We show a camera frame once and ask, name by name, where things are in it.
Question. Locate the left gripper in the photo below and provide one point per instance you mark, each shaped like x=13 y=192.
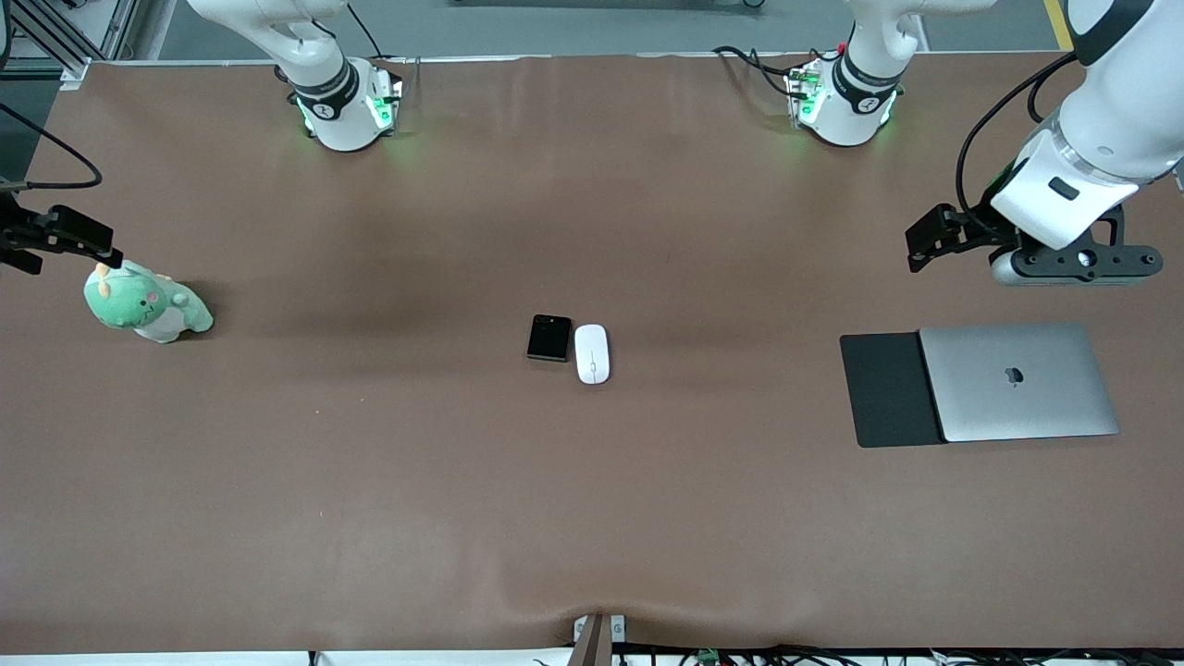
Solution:
x=979 y=229

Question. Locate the white computer mouse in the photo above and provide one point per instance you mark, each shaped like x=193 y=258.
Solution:
x=592 y=356

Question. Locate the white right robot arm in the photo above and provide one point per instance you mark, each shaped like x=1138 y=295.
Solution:
x=335 y=122

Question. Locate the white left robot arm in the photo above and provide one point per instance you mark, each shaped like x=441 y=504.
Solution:
x=1124 y=102

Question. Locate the black mouse pad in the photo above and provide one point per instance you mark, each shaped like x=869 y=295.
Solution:
x=888 y=393

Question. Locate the black folded flip phone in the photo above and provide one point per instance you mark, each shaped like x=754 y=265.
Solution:
x=548 y=339

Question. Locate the green dinosaur plush toy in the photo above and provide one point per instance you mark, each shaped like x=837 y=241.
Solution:
x=139 y=305

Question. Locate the silver closed laptop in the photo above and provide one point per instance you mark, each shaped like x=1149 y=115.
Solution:
x=1017 y=407

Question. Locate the brown table cover mat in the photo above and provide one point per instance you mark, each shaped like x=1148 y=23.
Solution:
x=370 y=462

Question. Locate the aluminium frame profile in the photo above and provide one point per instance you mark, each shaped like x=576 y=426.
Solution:
x=55 y=37

